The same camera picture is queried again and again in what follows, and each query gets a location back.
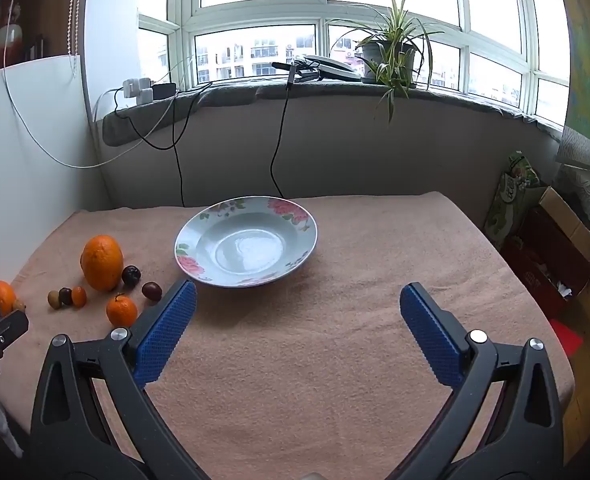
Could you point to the white window frame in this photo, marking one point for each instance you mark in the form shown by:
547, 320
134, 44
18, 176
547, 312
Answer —
322, 10

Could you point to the medium round orange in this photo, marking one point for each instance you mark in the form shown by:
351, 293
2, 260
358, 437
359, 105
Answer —
1, 296

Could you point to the red wall picture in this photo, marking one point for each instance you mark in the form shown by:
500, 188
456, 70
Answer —
5, 35

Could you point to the large orange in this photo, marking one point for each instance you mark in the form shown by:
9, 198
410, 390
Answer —
102, 262

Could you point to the grey plant pot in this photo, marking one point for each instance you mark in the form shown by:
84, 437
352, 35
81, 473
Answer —
370, 57

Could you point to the yellow-brown potato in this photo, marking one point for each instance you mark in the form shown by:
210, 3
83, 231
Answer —
19, 305

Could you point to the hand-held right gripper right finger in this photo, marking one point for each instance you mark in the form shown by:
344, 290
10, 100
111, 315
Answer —
432, 335

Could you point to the olive green small fruit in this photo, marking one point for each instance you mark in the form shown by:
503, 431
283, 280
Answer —
53, 299

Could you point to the green printed bag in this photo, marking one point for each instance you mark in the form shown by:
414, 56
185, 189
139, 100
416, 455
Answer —
512, 195

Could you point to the red paper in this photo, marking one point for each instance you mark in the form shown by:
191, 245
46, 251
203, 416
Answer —
567, 337

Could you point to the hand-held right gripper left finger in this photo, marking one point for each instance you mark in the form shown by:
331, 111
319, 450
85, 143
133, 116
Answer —
167, 330

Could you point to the white bowl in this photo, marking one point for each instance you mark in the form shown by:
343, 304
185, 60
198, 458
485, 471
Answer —
247, 250

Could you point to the pink blanket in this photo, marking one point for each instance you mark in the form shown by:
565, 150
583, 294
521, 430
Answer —
300, 360

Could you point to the black power adapter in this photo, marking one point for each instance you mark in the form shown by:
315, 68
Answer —
291, 77

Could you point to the mandarin with stem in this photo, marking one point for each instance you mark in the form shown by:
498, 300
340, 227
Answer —
121, 311

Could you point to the green yellow painting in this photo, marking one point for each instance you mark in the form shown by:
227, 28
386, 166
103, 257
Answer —
587, 60

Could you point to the white flat device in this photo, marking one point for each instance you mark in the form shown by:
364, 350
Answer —
335, 66

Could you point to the brown cardboard box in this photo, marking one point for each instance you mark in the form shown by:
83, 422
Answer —
550, 245

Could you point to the orange kumquat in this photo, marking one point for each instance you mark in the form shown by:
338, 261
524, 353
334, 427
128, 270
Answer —
79, 296

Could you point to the black charger block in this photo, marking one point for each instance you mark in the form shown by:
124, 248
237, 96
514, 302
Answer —
164, 91

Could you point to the dark plum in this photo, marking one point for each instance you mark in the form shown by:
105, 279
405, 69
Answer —
131, 276
151, 290
65, 296

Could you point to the spider plant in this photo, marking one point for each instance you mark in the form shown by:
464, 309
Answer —
392, 65

